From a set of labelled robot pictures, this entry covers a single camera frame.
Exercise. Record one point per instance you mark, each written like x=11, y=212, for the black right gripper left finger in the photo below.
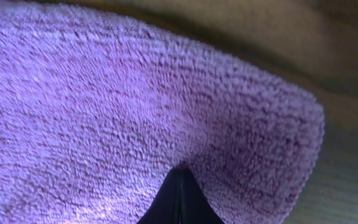
x=165, y=208

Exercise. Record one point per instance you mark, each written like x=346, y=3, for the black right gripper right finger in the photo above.
x=194, y=206

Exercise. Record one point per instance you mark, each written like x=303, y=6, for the purple cloth with label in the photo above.
x=96, y=108

